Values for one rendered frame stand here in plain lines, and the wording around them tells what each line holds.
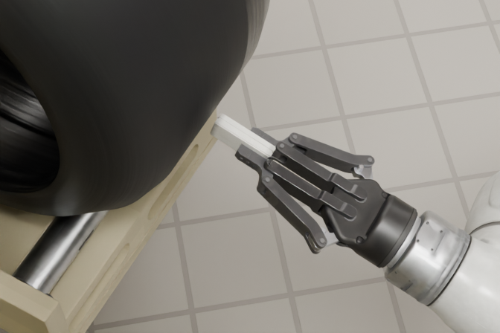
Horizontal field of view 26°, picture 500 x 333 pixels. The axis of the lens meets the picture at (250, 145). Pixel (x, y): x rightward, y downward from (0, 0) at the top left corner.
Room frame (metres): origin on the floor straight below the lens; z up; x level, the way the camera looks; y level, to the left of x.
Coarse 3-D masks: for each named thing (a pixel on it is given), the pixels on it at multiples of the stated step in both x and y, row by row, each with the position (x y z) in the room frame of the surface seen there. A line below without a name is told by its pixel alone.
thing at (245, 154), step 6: (240, 150) 0.63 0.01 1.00; (246, 150) 0.63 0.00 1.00; (252, 150) 0.63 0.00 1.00; (240, 156) 0.62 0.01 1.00; (246, 156) 0.62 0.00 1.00; (252, 156) 0.62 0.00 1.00; (258, 156) 0.62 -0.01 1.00; (246, 162) 0.62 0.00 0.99; (252, 162) 0.61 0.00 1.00; (258, 162) 0.61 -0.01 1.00; (264, 162) 0.61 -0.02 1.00; (252, 168) 0.61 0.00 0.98; (258, 168) 0.61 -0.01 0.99; (258, 174) 0.61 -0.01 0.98; (264, 174) 0.60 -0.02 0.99; (270, 174) 0.60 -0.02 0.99; (258, 186) 0.59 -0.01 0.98; (264, 192) 0.59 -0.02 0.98
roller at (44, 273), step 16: (64, 224) 0.58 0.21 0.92; (80, 224) 0.58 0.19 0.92; (96, 224) 0.59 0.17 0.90; (48, 240) 0.56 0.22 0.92; (64, 240) 0.56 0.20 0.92; (80, 240) 0.57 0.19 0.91; (32, 256) 0.54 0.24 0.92; (48, 256) 0.54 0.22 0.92; (64, 256) 0.54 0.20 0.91; (16, 272) 0.52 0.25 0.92; (32, 272) 0.52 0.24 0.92; (48, 272) 0.52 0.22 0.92; (64, 272) 0.53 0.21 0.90; (48, 288) 0.51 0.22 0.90
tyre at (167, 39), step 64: (0, 0) 0.55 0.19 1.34; (64, 0) 0.55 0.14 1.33; (128, 0) 0.57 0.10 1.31; (192, 0) 0.61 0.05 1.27; (256, 0) 0.67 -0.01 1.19; (0, 64) 0.81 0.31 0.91; (64, 64) 0.53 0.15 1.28; (128, 64) 0.54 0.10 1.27; (192, 64) 0.58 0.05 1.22; (0, 128) 0.72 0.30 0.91; (64, 128) 0.53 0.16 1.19; (128, 128) 0.52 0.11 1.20; (192, 128) 0.57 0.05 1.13; (0, 192) 0.58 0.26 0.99; (64, 192) 0.54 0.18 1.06; (128, 192) 0.53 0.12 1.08
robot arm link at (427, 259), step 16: (416, 224) 0.55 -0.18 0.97; (432, 224) 0.55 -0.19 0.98; (448, 224) 0.55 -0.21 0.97; (416, 240) 0.53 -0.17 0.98; (432, 240) 0.53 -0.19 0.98; (448, 240) 0.53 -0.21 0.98; (464, 240) 0.53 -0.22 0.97; (400, 256) 0.52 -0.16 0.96; (416, 256) 0.51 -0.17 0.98; (432, 256) 0.51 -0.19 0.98; (448, 256) 0.51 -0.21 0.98; (400, 272) 0.50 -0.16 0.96; (416, 272) 0.50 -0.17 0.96; (432, 272) 0.50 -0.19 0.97; (448, 272) 0.50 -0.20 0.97; (400, 288) 0.50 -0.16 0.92; (416, 288) 0.49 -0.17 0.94; (432, 288) 0.49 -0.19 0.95
